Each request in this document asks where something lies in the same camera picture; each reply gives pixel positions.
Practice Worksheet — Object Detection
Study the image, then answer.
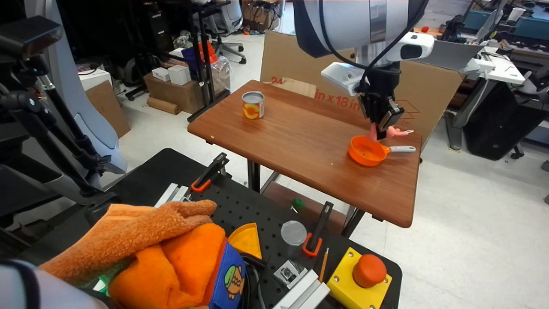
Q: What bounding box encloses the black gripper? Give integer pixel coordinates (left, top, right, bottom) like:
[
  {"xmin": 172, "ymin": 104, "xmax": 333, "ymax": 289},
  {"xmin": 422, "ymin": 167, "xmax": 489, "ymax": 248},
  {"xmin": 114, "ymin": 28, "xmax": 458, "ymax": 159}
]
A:
[{"xmin": 359, "ymin": 61, "xmax": 405, "ymax": 140}]

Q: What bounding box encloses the orange plush fabric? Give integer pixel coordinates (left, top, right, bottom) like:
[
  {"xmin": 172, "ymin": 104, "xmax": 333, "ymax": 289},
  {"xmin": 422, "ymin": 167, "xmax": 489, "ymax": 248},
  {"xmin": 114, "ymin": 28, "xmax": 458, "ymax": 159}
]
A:
[{"xmin": 108, "ymin": 222, "xmax": 230, "ymax": 309}]

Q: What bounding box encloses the large cardboard sheet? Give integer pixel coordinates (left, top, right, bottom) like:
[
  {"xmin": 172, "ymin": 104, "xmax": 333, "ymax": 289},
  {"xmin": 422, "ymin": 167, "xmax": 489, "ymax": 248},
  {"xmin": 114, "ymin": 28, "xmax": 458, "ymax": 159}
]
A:
[{"xmin": 259, "ymin": 30, "xmax": 467, "ymax": 148}]

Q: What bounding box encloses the black bag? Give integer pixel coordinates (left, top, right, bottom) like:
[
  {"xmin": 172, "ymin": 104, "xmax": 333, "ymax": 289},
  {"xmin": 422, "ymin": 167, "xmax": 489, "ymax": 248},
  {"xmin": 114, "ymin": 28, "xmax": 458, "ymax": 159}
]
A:
[{"xmin": 462, "ymin": 85, "xmax": 549, "ymax": 162}]

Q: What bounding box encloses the white desk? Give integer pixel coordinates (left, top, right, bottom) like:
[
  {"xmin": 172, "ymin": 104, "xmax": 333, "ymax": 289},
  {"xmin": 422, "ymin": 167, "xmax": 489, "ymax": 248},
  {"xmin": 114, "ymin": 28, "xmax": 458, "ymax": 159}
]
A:
[{"xmin": 426, "ymin": 40, "xmax": 529, "ymax": 152}]

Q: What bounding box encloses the wooden table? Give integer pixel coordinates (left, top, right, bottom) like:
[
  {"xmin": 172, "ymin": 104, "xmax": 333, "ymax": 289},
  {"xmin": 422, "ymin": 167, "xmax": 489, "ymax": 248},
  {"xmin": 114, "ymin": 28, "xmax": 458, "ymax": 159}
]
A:
[{"xmin": 247, "ymin": 160, "xmax": 386, "ymax": 239}]

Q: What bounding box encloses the orange and black bar clamp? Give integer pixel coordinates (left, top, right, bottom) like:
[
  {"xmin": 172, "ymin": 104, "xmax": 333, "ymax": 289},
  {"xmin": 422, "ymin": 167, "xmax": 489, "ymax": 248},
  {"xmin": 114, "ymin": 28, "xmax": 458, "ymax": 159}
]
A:
[
  {"xmin": 301, "ymin": 200, "xmax": 335, "ymax": 260},
  {"xmin": 189, "ymin": 152, "xmax": 232, "ymax": 195}
]

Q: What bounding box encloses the grey round disc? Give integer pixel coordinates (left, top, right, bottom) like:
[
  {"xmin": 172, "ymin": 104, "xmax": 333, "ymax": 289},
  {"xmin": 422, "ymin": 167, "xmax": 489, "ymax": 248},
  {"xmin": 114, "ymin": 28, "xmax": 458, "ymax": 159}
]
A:
[{"xmin": 280, "ymin": 220, "xmax": 309, "ymax": 248}]

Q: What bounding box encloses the black perforated breadboard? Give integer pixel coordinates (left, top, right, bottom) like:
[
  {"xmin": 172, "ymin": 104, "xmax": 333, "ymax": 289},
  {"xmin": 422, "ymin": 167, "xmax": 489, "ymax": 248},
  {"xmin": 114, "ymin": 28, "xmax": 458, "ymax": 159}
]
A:
[{"xmin": 33, "ymin": 146, "xmax": 404, "ymax": 309}]

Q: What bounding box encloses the wooden pencil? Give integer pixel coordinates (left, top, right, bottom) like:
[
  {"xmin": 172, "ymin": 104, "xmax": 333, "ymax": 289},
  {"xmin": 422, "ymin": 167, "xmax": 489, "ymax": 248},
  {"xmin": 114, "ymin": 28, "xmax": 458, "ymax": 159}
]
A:
[{"xmin": 318, "ymin": 246, "xmax": 331, "ymax": 284}]

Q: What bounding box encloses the yellow emergency stop box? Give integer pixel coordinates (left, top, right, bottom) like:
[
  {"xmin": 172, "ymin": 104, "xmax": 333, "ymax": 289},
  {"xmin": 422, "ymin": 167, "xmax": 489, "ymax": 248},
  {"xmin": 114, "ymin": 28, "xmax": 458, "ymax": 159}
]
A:
[{"xmin": 326, "ymin": 246, "xmax": 395, "ymax": 309}]

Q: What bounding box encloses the black office chair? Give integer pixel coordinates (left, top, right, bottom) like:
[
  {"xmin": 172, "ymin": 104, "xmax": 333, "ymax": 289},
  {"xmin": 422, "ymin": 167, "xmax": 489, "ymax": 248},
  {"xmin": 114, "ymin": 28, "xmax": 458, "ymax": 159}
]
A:
[{"xmin": 211, "ymin": 0, "xmax": 249, "ymax": 66}]

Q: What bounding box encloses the yellow orange wedge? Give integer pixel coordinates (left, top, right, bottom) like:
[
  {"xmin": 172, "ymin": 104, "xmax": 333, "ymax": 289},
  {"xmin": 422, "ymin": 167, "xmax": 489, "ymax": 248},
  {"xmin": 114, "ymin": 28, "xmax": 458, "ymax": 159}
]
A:
[{"xmin": 227, "ymin": 222, "xmax": 265, "ymax": 263}]

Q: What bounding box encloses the black and white marker tag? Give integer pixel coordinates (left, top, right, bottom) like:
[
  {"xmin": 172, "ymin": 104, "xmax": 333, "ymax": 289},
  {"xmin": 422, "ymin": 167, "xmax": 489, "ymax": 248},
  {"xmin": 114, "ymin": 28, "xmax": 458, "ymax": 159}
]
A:
[{"xmin": 273, "ymin": 260, "xmax": 306, "ymax": 289}]

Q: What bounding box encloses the silver aluminium extrusion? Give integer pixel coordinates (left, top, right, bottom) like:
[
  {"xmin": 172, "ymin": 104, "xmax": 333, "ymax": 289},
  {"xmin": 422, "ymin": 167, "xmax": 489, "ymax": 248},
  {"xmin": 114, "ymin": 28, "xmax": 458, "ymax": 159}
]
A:
[{"xmin": 273, "ymin": 268, "xmax": 333, "ymax": 309}]

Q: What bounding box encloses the cardboard box with white contents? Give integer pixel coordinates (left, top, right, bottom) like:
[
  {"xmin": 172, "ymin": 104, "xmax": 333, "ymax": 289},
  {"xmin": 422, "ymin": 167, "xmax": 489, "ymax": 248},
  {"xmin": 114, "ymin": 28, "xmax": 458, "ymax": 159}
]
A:
[{"xmin": 143, "ymin": 64, "xmax": 210, "ymax": 116}]

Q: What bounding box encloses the plain cardboard box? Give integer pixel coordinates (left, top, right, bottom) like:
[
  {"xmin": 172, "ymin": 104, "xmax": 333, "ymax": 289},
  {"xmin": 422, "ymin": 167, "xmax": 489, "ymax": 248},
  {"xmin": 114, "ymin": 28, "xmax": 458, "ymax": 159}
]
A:
[{"xmin": 84, "ymin": 80, "xmax": 132, "ymax": 140}]

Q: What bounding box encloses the fuzzy orange glove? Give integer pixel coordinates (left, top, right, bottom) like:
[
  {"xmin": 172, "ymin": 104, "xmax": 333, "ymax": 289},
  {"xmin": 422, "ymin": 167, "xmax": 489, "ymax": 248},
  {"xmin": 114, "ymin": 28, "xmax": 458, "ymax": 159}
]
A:
[{"xmin": 38, "ymin": 198, "xmax": 220, "ymax": 282}]

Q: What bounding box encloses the white fabric with dark trim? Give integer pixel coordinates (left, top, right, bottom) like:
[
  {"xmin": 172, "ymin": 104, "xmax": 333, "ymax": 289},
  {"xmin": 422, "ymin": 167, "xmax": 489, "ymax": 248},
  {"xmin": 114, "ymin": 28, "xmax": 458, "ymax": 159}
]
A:
[{"xmin": 0, "ymin": 260, "xmax": 110, "ymax": 309}]

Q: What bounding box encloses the orange pan with grey handle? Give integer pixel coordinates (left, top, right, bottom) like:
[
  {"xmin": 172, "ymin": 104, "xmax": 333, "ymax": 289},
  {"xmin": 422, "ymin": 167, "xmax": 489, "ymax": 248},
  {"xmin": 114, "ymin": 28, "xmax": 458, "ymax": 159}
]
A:
[{"xmin": 347, "ymin": 134, "xmax": 419, "ymax": 169}]

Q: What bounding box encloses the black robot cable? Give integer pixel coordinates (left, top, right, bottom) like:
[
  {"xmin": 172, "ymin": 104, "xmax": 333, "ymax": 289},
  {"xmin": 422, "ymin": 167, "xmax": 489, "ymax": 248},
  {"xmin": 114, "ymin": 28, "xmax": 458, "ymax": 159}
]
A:
[{"xmin": 318, "ymin": 0, "xmax": 431, "ymax": 80}]

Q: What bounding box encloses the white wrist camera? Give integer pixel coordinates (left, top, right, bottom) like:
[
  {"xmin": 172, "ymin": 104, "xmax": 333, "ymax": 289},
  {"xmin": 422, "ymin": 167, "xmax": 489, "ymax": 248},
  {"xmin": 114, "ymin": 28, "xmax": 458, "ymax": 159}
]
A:
[{"xmin": 397, "ymin": 31, "xmax": 438, "ymax": 62}]

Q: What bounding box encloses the silver metal bracket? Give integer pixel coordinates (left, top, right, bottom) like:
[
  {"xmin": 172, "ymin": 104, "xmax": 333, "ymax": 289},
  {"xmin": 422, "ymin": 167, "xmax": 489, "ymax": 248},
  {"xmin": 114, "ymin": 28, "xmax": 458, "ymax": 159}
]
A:
[{"xmin": 153, "ymin": 181, "xmax": 194, "ymax": 210}]

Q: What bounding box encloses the black camera tripod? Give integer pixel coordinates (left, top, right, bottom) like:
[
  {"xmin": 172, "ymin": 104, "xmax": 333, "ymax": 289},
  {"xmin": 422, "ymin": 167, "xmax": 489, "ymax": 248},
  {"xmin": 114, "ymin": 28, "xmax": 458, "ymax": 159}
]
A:
[{"xmin": 0, "ymin": 16, "xmax": 126, "ymax": 243}]

